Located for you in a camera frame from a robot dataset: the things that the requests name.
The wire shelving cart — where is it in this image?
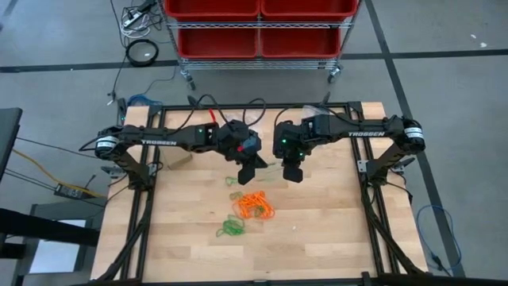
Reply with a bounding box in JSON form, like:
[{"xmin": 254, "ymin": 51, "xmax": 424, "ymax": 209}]
[{"xmin": 157, "ymin": 0, "xmax": 365, "ymax": 91}]

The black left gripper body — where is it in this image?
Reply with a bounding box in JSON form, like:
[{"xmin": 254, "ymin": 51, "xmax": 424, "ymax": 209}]
[{"xmin": 217, "ymin": 120, "xmax": 262, "ymax": 163}]

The black desk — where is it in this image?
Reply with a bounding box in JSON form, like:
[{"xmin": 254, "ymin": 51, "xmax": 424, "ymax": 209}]
[{"xmin": 0, "ymin": 106, "xmax": 24, "ymax": 184}]

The green rubber band tangle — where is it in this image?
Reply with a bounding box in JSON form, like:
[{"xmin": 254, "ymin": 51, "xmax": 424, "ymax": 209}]
[{"xmin": 215, "ymin": 214, "xmax": 246, "ymax": 238}]

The red plastic bin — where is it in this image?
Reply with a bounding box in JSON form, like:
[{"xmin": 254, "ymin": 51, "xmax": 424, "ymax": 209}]
[
  {"xmin": 176, "ymin": 27, "xmax": 260, "ymax": 60},
  {"xmin": 164, "ymin": 0, "xmax": 262, "ymax": 22},
  {"xmin": 260, "ymin": 27, "xmax": 343, "ymax": 60},
  {"xmin": 260, "ymin": 0, "xmax": 360, "ymax": 22}
]

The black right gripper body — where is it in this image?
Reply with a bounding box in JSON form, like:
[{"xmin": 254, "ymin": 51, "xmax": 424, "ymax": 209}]
[{"xmin": 273, "ymin": 118, "xmax": 314, "ymax": 160}]

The orange rubber band tangle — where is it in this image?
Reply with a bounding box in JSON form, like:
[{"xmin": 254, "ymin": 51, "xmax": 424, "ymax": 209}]
[{"xmin": 232, "ymin": 190, "xmax": 277, "ymax": 222}]

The white power strip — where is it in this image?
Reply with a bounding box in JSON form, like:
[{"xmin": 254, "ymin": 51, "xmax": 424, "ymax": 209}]
[{"xmin": 121, "ymin": 10, "xmax": 145, "ymax": 28}]

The small cardboard box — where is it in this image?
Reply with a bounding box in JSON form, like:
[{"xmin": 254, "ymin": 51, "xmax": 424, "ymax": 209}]
[{"xmin": 161, "ymin": 153, "xmax": 194, "ymax": 172}]

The orange floor cable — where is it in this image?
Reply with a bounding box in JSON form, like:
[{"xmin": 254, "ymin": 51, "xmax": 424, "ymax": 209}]
[{"xmin": 10, "ymin": 147, "xmax": 109, "ymax": 199}]

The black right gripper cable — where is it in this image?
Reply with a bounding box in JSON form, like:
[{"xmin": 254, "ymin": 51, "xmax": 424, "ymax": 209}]
[{"xmin": 273, "ymin": 103, "xmax": 350, "ymax": 128}]

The white coiled cable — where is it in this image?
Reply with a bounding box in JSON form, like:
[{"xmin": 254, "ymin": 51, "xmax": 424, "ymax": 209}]
[{"xmin": 120, "ymin": 22, "xmax": 152, "ymax": 40}]

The blue cable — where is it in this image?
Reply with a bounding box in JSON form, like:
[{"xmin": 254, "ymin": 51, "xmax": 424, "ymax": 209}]
[
  {"xmin": 415, "ymin": 203, "xmax": 464, "ymax": 276},
  {"xmin": 126, "ymin": 93, "xmax": 155, "ymax": 107}
]

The black power adapter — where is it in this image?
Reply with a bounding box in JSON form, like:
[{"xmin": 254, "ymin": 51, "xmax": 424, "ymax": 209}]
[{"xmin": 52, "ymin": 183, "xmax": 87, "ymax": 200}]

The black aluminium rig frame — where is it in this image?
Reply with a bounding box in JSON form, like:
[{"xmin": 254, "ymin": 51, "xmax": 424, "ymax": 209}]
[{"xmin": 94, "ymin": 101, "xmax": 430, "ymax": 286}]

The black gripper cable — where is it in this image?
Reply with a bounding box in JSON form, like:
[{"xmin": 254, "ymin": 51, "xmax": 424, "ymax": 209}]
[
  {"xmin": 174, "ymin": 93, "xmax": 267, "ymax": 138},
  {"xmin": 273, "ymin": 103, "xmax": 350, "ymax": 128}
]

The black bench frame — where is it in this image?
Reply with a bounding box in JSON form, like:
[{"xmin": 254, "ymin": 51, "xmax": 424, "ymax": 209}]
[{"xmin": 0, "ymin": 202, "xmax": 101, "ymax": 286}]

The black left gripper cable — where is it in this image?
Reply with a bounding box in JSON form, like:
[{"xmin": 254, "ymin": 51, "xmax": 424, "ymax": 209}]
[{"xmin": 174, "ymin": 93, "xmax": 267, "ymax": 138}]

